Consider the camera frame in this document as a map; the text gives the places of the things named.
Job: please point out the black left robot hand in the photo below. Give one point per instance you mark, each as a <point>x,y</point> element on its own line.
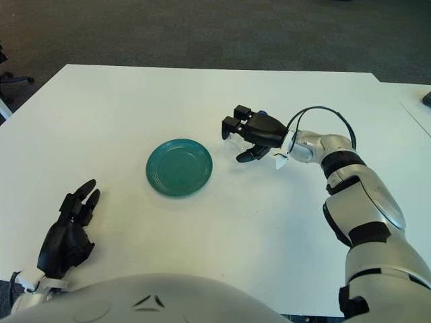
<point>57,249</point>

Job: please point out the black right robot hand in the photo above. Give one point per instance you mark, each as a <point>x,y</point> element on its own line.
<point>264,129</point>

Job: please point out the clear bottle with blue cap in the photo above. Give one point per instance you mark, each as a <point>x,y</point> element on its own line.
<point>237,144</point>

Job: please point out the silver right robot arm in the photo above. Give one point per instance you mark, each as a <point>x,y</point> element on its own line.
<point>367,195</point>

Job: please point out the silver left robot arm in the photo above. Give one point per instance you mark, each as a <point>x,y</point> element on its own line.
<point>27,299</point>

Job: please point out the green round plate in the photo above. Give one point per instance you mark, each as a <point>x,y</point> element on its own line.
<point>178,168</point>

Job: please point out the silver robot torso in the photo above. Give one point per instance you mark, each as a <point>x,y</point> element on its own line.
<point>101,303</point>

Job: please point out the white desk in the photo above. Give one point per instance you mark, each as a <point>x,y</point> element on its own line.
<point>4,108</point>

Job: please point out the dark flat device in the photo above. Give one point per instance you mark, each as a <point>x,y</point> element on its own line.
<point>427,100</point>

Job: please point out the black office chair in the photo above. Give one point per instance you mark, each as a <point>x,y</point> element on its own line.
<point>17,79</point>

